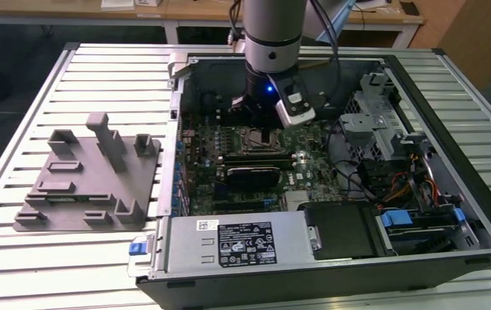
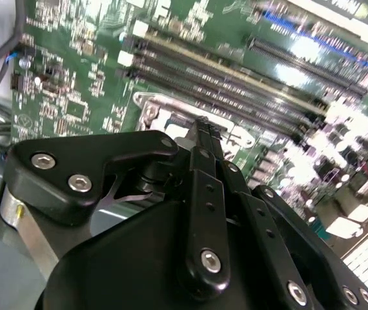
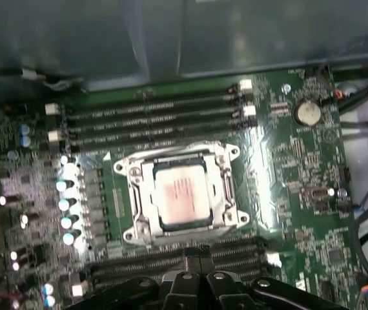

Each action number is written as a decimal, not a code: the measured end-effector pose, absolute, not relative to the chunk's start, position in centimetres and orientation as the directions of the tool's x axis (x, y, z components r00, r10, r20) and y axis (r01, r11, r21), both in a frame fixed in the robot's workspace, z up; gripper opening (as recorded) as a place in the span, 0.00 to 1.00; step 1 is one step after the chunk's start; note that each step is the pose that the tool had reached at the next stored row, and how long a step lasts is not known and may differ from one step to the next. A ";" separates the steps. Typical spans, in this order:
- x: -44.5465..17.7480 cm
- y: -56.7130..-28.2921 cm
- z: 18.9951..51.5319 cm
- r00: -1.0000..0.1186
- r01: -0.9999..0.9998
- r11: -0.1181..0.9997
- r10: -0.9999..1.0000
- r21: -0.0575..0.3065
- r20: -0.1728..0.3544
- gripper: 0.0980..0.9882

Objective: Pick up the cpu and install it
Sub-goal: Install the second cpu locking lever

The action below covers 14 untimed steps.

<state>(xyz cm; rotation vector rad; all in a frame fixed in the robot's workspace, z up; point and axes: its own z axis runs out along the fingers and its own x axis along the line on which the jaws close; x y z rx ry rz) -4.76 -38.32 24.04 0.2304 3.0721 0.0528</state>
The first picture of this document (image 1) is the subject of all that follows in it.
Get metal drive cage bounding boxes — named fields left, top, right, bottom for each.
left=337, top=72, right=428, bottom=162

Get silver power supply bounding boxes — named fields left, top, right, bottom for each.
left=158, top=211, right=321, bottom=280

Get hard disk in blue carrier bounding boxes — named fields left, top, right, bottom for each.
left=374, top=207, right=467, bottom=256

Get small grey wrist camera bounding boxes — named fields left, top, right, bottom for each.
left=229, top=94, right=249, bottom=113

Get green motherboard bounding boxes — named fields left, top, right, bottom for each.
left=178, top=108, right=377, bottom=216

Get black wire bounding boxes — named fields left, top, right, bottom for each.
left=329, top=119, right=385, bottom=207

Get CPU socket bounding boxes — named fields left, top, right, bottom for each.
left=238, top=125, right=281, bottom=153

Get black cable with plug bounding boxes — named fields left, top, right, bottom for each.
left=226, top=0, right=246, bottom=52

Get wooden cabinet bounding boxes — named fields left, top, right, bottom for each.
left=409, top=0, right=491, bottom=91

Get yellow red wire bundle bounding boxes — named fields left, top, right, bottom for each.
left=382, top=153, right=443, bottom=207

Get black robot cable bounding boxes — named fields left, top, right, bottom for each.
left=309, top=0, right=344, bottom=107

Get wooden desk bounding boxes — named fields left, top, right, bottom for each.
left=0, top=0, right=428, bottom=50

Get silver CPU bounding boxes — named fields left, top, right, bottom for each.
left=248, top=129, right=268, bottom=148

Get black plastic shroud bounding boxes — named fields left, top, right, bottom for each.
left=301, top=202, right=380, bottom=261

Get silver chipset heatsink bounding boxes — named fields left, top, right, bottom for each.
left=285, top=190, right=312, bottom=211

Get black graphics card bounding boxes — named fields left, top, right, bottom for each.
left=225, top=165, right=281, bottom=189

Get black phone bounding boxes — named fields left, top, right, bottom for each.
left=400, top=1, right=421, bottom=16

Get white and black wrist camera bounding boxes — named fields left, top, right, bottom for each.
left=268, top=74, right=317, bottom=129

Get black expansion slot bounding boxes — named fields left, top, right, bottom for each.
left=212, top=200, right=264, bottom=212

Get grey parts rack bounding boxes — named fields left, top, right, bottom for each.
left=11, top=112, right=162, bottom=233

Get black open PC case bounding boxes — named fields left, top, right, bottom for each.
left=134, top=48, right=491, bottom=310

